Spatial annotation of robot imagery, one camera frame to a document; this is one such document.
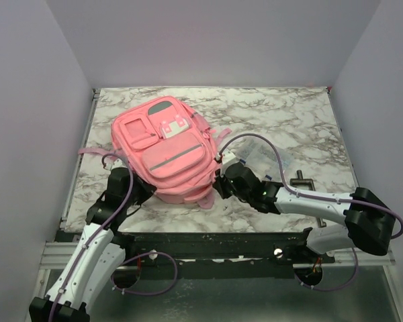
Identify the pink student backpack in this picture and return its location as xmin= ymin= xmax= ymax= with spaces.
xmin=77 ymin=95 xmax=232 ymax=211

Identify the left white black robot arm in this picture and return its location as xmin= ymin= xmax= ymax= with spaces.
xmin=29 ymin=168 xmax=156 ymax=321

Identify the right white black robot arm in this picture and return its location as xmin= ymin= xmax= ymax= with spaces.
xmin=213 ymin=163 xmax=396 ymax=263

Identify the clear plastic bag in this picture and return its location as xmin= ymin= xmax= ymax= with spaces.
xmin=235 ymin=136 xmax=281 ymax=182

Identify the black metal clamp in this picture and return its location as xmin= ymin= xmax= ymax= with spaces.
xmin=289 ymin=170 xmax=326 ymax=228

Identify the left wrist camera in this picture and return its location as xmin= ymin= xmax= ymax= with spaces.
xmin=102 ymin=157 xmax=126 ymax=171

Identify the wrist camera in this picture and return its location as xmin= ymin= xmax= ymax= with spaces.
xmin=102 ymin=157 xmax=126 ymax=171
xmin=215 ymin=148 xmax=238 ymax=168

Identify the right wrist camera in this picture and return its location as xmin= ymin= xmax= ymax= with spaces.
xmin=215 ymin=148 xmax=238 ymax=168

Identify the aluminium rail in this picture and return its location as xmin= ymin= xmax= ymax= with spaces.
xmin=40 ymin=242 xmax=396 ymax=270

